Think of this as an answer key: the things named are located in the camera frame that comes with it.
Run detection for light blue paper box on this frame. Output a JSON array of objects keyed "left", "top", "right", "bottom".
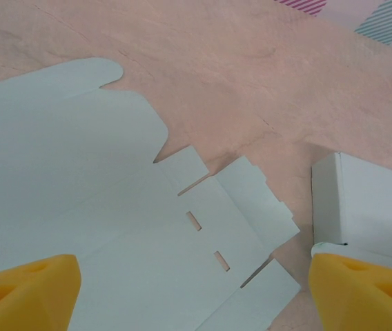
[
  {"left": 0, "top": 57, "right": 302, "bottom": 331},
  {"left": 311, "top": 151, "right": 392, "bottom": 277}
]

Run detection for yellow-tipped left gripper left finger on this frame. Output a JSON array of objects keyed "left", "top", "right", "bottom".
[{"left": 0, "top": 254, "right": 82, "bottom": 331}]

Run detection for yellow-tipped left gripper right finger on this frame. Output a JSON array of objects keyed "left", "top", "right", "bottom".
[{"left": 308, "top": 251, "right": 392, "bottom": 331}]

